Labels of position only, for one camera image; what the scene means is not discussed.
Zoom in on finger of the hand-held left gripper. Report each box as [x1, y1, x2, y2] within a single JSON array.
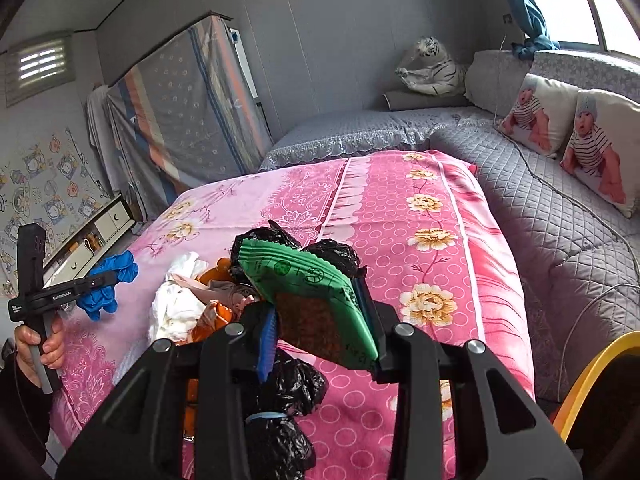
[[75, 269, 119, 307]]

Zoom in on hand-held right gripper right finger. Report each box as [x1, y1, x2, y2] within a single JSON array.
[[352, 277, 584, 480]]

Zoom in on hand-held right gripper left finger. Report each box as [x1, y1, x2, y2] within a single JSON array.
[[55, 305, 281, 480]]

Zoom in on blue rubber glove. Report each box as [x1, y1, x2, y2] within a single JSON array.
[[77, 250, 140, 322]]

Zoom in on orange noodle packet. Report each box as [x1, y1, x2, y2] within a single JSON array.
[[182, 300, 237, 443]]

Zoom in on green snack packet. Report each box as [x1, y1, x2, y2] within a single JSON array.
[[237, 237, 382, 369]]

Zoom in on person's left forearm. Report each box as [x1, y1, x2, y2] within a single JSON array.
[[0, 355, 54, 467]]

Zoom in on person's left hand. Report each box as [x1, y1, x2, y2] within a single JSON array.
[[14, 312, 67, 387]]

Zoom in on white low cabinet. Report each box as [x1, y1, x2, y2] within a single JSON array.
[[42, 195, 139, 287]]

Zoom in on beige tied cloth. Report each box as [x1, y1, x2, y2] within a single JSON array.
[[200, 280, 258, 317]]

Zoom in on orange crumpled wrapper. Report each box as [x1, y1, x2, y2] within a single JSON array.
[[196, 257, 237, 287]]

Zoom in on pink floral blanket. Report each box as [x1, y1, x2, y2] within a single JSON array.
[[52, 150, 538, 480]]

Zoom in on white hanging towel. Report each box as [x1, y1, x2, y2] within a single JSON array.
[[86, 85, 119, 182]]

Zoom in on cloth-covered cabinet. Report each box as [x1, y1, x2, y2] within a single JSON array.
[[104, 10, 274, 222]]

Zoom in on grey quilted sofa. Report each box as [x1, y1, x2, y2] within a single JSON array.
[[259, 50, 640, 403]]

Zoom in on grey bolster cushion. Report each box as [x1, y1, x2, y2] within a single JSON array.
[[384, 91, 471, 111]]

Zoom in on white tiger plush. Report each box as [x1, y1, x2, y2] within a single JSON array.
[[395, 36, 471, 97]]

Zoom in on baby print pillow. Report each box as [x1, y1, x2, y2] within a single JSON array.
[[497, 74, 582, 159], [560, 89, 640, 219]]

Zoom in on grey sofa back cushion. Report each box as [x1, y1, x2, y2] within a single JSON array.
[[530, 50, 640, 107], [464, 50, 534, 118]]

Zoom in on blue curtain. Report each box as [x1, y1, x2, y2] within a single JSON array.
[[491, 0, 562, 61]]

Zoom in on cartoon wall sticker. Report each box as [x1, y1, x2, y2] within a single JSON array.
[[0, 130, 114, 283]]

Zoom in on white wall vent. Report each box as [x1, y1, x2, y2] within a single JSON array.
[[4, 32, 76, 109]]

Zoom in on white cable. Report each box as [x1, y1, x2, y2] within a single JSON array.
[[492, 105, 640, 402]]

